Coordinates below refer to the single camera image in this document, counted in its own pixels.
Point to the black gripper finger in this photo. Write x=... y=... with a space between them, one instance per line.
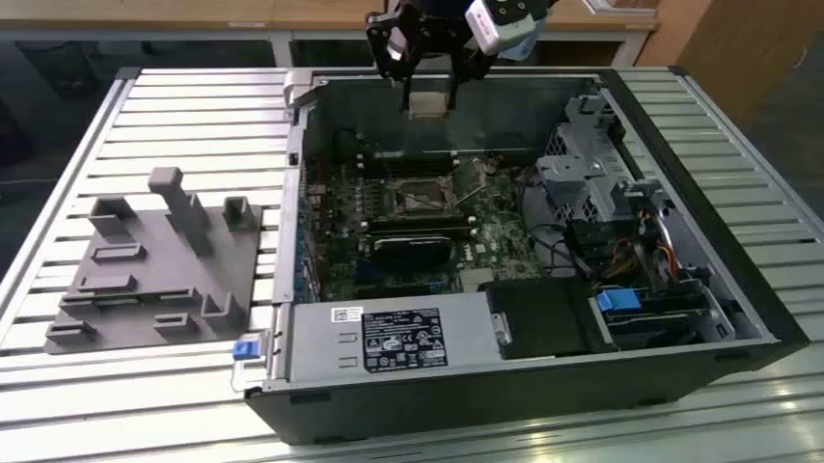
x=466 y=58
x=392 y=67

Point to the silver CPU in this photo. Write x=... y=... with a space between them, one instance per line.
x=427 y=103

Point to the black RAM slot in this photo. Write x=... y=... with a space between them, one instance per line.
x=418 y=162
x=418 y=234
x=418 y=229
x=418 y=156
x=418 y=173
x=418 y=167
x=418 y=224
x=418 y=219

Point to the CPU socket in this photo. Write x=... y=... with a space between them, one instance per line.
x=418 y=198

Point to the metal drive cage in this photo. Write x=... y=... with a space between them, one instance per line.
x=579 y=193

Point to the wooden desk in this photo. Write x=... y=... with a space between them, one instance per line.
x=192 y=12

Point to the green motherboard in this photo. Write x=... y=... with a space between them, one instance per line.
x=495 y=231

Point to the black graphics card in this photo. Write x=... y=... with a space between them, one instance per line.
x=411 y=253

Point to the wooden cabinet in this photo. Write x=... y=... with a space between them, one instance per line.
x=739 y=48

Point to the silver chipset heatsink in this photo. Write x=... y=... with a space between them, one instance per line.
x=476 y=280

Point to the black waste bin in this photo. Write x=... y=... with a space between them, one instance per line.
x=60 y=67

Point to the grey parts rack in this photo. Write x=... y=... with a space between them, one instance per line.
x=160 y=270

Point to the blue disk carrier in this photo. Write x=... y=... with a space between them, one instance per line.
x=618 y=301

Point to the silver power supply unit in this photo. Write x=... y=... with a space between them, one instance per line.
x=321 y=347

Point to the black disk drive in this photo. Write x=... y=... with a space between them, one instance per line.
x=650 y=328

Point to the blue case latch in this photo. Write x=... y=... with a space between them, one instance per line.
x=245 y=351

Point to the green RAM stick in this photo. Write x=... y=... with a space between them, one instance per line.
x=118 y=302

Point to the black PC case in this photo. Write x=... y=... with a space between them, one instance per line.
x=450 y=405

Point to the black plastic duct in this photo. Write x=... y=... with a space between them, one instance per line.
x=547 y=318

